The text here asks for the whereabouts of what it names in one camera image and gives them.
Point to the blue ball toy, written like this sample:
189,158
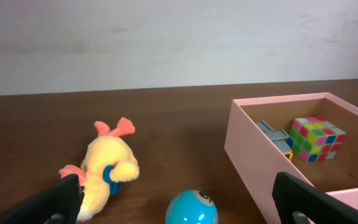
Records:
193,207

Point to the pink cardboard box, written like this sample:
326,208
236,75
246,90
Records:
258,160

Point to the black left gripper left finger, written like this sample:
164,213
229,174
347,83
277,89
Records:
59,203

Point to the yellow plush duck toy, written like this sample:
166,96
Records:
108,162

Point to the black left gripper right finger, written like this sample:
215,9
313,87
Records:
299,202

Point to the yellow grey toy truck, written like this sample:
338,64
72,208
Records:
278,137

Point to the colourful puzzle cube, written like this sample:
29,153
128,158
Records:
315,139

